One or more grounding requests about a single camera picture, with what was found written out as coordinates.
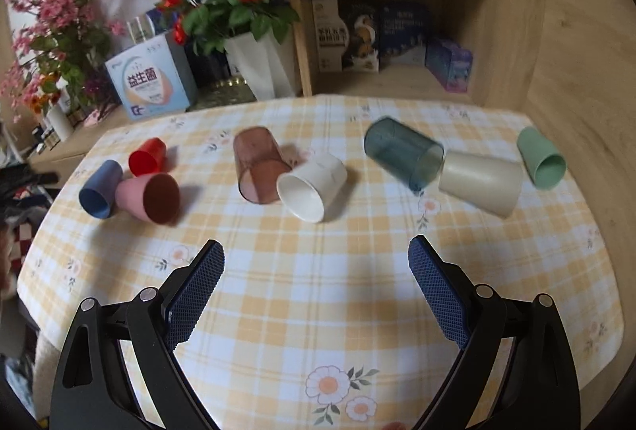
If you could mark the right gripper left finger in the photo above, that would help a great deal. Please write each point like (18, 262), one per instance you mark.
(92, 388)

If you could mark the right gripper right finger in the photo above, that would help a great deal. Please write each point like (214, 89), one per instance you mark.
(539, 388)

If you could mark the blue plastic cup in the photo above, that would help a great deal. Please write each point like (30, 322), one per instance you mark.
(97, 195)

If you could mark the pink plastic cup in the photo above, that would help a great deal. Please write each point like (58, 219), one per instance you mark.
(151, 198)

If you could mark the beige plastic cup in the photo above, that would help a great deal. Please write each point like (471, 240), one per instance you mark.
(490, 184)

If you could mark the green plastic cup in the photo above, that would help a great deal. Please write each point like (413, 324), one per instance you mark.
(545, 165)

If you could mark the red plastic cup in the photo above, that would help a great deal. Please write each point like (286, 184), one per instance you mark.
(148, 158)

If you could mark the transparent dark teal cup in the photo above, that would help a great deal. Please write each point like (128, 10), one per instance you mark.
(408, 155)

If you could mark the transparent brown cup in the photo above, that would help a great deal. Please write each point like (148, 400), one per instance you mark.
(258, 163)

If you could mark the white plastic cup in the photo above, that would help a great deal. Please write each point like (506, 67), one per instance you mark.
(310, 189)

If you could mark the yellow checkered tablecloth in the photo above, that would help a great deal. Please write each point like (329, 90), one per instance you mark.
(323, 325)

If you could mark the wooden sideboard cabinet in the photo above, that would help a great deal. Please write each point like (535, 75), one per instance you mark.
(66, 156)

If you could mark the small white bottle vase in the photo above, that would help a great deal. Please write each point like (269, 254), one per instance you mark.
(59, 122)

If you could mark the light blue probiotic box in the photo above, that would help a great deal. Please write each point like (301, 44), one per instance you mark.
(153, 78)

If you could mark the dark green patterned tin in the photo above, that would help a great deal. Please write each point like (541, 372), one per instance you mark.
(233, 91)

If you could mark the purple blue small box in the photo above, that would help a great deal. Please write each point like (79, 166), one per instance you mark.
(450, 64)

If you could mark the pink blossom branches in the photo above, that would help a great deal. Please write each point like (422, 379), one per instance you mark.
(62, 50)

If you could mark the white faceted vase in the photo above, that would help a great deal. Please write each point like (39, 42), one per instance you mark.
(268, 67)

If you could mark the dark printed box on shelf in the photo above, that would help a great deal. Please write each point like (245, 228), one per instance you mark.
(361, 54)

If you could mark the white product box on shelf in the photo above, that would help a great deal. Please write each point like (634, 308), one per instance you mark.
(332, 35)

